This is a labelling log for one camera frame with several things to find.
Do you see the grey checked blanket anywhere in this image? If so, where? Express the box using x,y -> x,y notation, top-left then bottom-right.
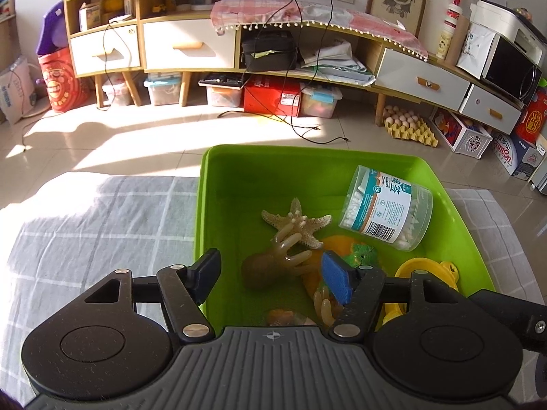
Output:
0,171 -> 547,410

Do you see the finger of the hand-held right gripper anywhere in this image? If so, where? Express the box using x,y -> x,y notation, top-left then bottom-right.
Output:
468,288 -> 547,356

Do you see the yellow toy pot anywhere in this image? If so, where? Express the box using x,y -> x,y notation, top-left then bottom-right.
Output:
382,257 -> 462,326

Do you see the white printed sack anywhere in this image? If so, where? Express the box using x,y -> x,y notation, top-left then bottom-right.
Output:
0,55 -> 37,125

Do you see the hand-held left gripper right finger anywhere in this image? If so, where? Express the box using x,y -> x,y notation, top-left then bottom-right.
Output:
321,251 -> 466,344

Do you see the white box red print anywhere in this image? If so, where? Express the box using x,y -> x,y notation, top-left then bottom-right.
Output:
491,132 -> 544,180

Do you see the red cardboard box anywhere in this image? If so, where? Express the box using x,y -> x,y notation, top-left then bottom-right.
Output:
243,74 -> 302,116

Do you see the small cardboard box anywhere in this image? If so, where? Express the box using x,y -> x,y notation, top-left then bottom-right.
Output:
79,3 -> 104,31

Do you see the black bag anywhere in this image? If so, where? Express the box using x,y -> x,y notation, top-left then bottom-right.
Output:
240,29 -> 298,73

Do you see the clear storage box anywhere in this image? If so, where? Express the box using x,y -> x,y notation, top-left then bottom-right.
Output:
198,72 -> 245,108
298,85 -> 343,119
144,74 -> 183,107

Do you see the white patterned box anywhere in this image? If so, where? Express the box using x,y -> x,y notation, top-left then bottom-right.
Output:
429,106 -> 493,161

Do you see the brown cardboard tube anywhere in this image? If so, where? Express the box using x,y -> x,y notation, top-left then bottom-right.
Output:
444,12 -> 471,65

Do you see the orange translucent toy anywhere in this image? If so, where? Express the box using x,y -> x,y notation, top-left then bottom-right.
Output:
268,308 -> 300,326

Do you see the thin black cable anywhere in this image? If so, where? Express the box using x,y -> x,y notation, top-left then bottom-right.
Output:
103,19 -> 129,95

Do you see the white appliance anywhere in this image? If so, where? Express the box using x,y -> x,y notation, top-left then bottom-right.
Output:
469,0 -> 546,59

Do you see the beige starfish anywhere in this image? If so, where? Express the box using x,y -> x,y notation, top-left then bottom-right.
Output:
261,197 -> 333,249

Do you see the small white drawer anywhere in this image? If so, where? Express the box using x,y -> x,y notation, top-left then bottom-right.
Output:
69,25 -> 142,77
459,84 -> 523,136

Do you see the wide white drawer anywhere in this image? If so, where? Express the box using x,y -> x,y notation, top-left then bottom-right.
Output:
375,47 -> 475,111
143,20 -> 237,70

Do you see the beige octopus toy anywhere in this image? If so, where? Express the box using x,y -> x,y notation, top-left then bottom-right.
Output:
241,232 -> 317,302

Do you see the yellow egg tray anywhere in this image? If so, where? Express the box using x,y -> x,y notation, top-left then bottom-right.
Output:
383,104 -> 439,148

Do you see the orange toy pumpkin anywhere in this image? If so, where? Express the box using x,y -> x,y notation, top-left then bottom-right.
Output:
299,234 -> 382,304

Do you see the clear cotton swab container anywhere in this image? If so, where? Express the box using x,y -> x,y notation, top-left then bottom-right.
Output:
338,164 -> 433,252

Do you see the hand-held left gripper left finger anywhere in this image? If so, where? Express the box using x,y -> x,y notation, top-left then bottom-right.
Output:
83,248 -> 223,344

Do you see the black microwave oven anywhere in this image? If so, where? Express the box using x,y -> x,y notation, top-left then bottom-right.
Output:
480,33 -> 544,106

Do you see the translucent yellow teether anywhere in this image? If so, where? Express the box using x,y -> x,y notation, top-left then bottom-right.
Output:
313,286 -> 345,330

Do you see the red printed bag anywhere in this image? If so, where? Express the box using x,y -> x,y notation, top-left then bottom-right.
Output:
37,46 -> 93,113

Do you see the white paper bag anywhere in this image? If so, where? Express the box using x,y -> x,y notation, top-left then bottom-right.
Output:
456,23 -> 492,73

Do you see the green plastic box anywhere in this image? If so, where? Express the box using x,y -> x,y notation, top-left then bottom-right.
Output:
193,144 -> 497,339

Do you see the long black cable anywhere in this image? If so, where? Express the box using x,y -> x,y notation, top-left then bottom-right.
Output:
284,0 -> 349,144

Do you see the black charger cable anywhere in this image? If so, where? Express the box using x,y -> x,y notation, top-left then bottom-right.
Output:
217,0 -> 315,119

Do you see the red gift box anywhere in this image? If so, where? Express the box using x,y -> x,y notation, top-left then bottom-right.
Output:
512,89 -> 547,146

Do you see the pink fringed cloth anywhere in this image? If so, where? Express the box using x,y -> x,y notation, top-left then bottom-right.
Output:
210,0 -> 429,62

